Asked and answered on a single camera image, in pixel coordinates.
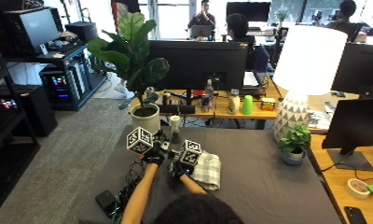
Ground black shelf unit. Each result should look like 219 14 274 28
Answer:
0 51 43 213

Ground white marker cube left glove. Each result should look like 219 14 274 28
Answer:
125 126 156 155

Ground wide black monitor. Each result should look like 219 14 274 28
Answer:
145 39 250 107

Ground black keyboard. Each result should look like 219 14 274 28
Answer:
47 39 83 53

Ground white table lamp patterned base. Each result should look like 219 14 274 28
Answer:
272 24 349 144

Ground white marker cube glove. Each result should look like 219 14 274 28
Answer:
125 126 156 155
177 138 204 167

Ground black smartphone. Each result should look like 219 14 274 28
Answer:
344 205 369 224

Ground small green plant grey pot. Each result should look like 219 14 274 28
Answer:
276 123 313 166

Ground computer tower coloured lights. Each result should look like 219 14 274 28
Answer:
39 63 88 110

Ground green plastic cup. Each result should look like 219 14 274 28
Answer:
240 94 254 116

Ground person's right hand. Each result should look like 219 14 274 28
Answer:
168 150 196 179

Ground black power pack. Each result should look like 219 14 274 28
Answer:
94 189 119 218

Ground person's left hand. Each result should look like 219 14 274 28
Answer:
140 130 172 166

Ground black background monitor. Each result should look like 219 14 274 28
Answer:
225 1 273 23

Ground clear plastic bottle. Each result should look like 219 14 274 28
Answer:
203 78 216 109

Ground dark grey table cover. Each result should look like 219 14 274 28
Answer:
76 125 342 224

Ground white marker cube right glove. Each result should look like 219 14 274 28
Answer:
177 138 204 167

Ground checked grey white cloth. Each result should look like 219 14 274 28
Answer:
189 150 224 191

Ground black box device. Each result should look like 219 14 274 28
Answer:
64 21 100 44

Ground black monitor on rack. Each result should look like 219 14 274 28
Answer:
0 6 66 58

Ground black monitor on square stand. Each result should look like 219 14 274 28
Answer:
321 97 373 173

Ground glass jar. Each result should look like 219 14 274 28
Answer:
143 86 157 101

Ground grey laptop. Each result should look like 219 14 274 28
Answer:
189 24 215 40

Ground long wooden desk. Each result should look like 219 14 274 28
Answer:
129 89 280 131

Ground white tape roll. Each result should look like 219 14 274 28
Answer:
345 177 373 201

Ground bundle of black cables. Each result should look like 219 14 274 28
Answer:
111 160 147 224

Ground white and dark grinder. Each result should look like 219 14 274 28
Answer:
169 115 183 145

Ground black cable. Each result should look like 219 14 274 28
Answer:
320 161 373 185

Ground black metal rack desk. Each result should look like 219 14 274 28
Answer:
0 43 109 112

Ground yellow small box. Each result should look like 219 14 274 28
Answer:
260 97 277 112

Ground large leafy plant white pot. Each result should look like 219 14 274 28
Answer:
86 11 172 135

